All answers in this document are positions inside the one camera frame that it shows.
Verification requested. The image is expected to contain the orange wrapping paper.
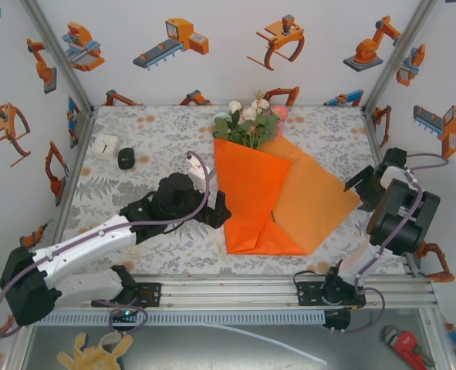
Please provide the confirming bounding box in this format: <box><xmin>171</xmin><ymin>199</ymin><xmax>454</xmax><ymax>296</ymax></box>
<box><xmin>213</xmin><ymin>137</ymin><xmax>362</xmax><ymax>256</ymax></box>

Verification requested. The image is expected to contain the light blue fake flower stem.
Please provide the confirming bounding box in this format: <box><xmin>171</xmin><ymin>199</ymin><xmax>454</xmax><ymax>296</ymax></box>
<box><xmin>211</xmin><ymin>111</ymin><xmax>232</xmax><ymax>142</ymax></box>

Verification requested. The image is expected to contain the cream fake flower stem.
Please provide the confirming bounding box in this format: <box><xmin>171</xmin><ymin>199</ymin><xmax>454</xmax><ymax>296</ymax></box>
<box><xmin>238</xmin><ymin>106</ymin><xmax>259</xmax><ymax>150</ymax></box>

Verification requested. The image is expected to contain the white fake flower stem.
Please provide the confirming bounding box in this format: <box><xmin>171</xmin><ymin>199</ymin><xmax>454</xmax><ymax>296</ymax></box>
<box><xmin>227</xmin><ymin>99</ymin><xmax>244</xmax><ymax>146</ymax></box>

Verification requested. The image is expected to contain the peach fake flower stem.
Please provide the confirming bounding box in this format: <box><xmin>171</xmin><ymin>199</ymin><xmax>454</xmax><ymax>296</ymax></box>
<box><xmin>250</xmin><ymin>90</ymin><xmax>279</xmax><ymax>150</ymax></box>

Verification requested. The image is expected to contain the black computer mouse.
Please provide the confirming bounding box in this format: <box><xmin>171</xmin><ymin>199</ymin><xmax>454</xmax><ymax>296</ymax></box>
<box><xmin>117</xmin><ymin>147</ymin><xmax>136</xmax><ymax>170</ymax></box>

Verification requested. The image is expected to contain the floral patterned tablecloth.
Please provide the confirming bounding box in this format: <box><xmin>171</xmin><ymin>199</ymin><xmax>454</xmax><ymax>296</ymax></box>
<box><xmin>53</xmin><ymin>103</ymin><xmax>412</xmax><ymax>277</ymax></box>

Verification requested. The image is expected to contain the white square alarm clock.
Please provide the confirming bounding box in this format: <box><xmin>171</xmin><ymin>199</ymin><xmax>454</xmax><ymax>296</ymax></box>
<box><xmin>93</xmin><ymin>133</ymin><xmax>120</xmax><ymax>159</ymax></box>

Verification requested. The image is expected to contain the small circuit board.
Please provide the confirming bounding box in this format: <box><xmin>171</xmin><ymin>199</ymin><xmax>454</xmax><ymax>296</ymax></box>
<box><xmin>109</xmin><ymin>307</ymin><xmax>140</xmax><ymax>324</ymax></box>

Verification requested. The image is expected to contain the red pipe wrench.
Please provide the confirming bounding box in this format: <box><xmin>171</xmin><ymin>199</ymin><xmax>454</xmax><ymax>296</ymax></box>
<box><xmin>381</xmin><ymin>325</ymin><xmax>437</xmax><ymax>367</ymax></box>

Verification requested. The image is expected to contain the white plastic strip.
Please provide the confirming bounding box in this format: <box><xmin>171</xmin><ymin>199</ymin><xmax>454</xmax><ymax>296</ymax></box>
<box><xmin>202</xmin><ymin>322</ymin><xmax>329</xmax><ymax>365</ymax></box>

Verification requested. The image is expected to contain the yellow glove-shaped cloth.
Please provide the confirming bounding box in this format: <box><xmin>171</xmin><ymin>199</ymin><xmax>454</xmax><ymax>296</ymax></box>
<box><xmin>56</xmin><ymin>331</ymin><xmax>134</xmax><ymax>370</ymax></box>

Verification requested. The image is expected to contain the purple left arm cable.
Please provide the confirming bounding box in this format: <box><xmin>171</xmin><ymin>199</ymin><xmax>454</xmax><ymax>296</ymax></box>
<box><xmin>0</xmin><ymin>151</ymin><xmax>213</xmax><ymax>340</ymax></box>

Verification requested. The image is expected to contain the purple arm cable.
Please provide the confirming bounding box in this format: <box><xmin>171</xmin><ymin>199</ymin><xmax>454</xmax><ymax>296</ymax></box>
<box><xmin>323</xmin><ymin>153</ymin><xmax>451</xmax><ymax>335</ymax></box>
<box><xmin>0</xmin><ymin>151</ymin><xmax>213</xmax><ymax>340</ymax></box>

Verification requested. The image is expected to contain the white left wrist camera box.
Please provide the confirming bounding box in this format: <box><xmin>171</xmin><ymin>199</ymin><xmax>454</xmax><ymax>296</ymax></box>
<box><xmin>187</xmin><ymin>160</ymin><xmax>215</xmax><ymax>190</ymax></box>

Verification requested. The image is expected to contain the aluminium side rail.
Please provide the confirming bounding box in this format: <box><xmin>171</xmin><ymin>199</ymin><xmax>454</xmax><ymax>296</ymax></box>
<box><xmin>360</xmin><ymin>106</ymin><xmax>421</xmax><ymax>278</ymax></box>
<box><xmin>38</xmin><ymin>107</ymin><xmax>97</xmax><ymax>281</ymax></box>

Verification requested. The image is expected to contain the wide aluminium frame rail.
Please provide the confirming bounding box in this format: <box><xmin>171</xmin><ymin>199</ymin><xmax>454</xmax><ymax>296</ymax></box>
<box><xmin>17</xmin><ymin>276</ymin><xmax>443</xmax><ymax>312</ymax></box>

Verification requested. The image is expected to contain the white slotted cable duct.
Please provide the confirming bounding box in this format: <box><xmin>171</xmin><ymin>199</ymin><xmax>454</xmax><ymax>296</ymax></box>
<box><xmin>33</xmin><ymin>311</ymin><xmax>326</xmax><ymax>327</ymax></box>

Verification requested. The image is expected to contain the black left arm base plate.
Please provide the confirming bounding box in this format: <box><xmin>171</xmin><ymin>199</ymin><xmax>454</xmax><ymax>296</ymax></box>
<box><xmin>91</xmin><ymin>282</ymin><xmax>163</xmax><ymax>308</ymax></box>

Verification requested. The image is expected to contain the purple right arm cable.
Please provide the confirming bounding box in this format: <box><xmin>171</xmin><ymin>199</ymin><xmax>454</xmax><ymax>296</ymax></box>
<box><xmin>323</xmin><ymin>153</ymin><xmax>451</xmax><ymax>335</ymax></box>

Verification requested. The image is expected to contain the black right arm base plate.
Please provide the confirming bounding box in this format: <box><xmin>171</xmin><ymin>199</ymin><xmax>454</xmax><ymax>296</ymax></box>
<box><xmin>296</xmin><ymin>280</ymin><xmax>367</xmax><ymax>309</ymax></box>

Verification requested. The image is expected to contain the black cable clamp block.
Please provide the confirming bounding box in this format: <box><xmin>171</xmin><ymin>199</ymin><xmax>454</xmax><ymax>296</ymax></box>
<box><xmin>323</xmin><ymin>309</ymin><xmax>352</xmax><ymax>335</ymax></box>

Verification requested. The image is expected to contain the aluminium frame post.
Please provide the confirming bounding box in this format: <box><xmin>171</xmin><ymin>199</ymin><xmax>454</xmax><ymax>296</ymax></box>
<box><xmin>19</xmin><ymin>0</ymin><xmax>96</xmax><ymax>116</ymax></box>
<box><xmin>360</xmin><ymin>0</ymin><xmax>440</xmax><ymax>115</ymax></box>

